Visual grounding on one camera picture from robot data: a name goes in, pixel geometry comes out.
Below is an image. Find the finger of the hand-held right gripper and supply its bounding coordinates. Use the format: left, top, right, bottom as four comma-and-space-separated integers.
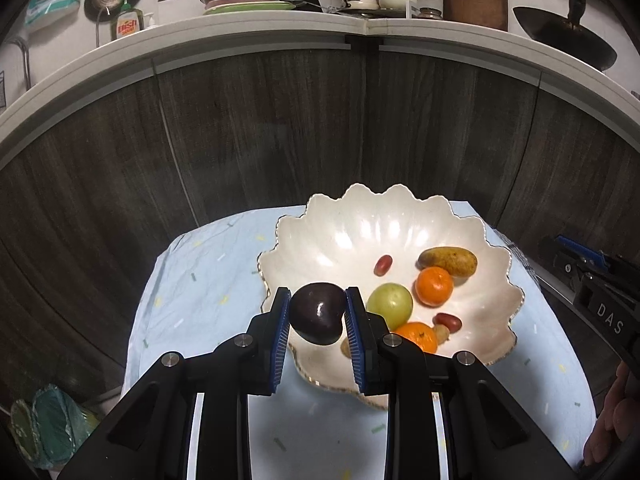
555, 235, 640, 291
539, 237, 588, 286

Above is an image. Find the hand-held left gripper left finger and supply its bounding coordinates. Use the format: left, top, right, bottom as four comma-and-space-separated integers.
57, 287, 292, 480

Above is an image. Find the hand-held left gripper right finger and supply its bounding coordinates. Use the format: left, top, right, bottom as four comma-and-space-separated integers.
345, 286, 581, 480

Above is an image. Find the dark purple plum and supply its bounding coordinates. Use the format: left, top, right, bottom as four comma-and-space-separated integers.
289, 282, 347, 346

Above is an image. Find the green apple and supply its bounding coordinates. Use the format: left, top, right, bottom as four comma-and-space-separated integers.
366, 282, 414, 331

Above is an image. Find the orange mandarin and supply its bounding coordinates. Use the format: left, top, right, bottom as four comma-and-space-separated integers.
415, 266, 455, 308
394, 322, 439, 353

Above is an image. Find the white scalloped bowl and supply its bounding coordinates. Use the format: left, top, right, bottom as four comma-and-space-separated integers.
257, 183, 525, 411

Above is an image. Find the yellow mango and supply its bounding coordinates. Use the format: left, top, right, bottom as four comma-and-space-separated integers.
417, 246, 478, 277

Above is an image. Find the person's right hand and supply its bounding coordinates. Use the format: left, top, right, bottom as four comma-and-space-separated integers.
582, 360, 640, 471

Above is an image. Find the light blue patterned cloth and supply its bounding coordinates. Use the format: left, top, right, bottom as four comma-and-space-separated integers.
121, 201, 598, 480

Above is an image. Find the black wok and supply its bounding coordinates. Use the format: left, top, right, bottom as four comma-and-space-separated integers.
512, 0, 618, 72

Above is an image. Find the dark wood cabinet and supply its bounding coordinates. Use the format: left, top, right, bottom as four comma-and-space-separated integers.
0, 40, 640, 411

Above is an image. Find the white kitchen countertop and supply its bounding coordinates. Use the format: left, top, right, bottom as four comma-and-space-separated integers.
0, 10, 640, 168

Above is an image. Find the green plastic basin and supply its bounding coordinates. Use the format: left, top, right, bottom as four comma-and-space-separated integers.
202, 1, 297, 16

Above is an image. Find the green dish soap bottle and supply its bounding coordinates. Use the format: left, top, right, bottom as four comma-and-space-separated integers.
111, 0, 143, 41

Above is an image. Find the steel kitchen faucet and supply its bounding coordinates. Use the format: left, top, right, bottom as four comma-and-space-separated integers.
10, 37, 32, 88

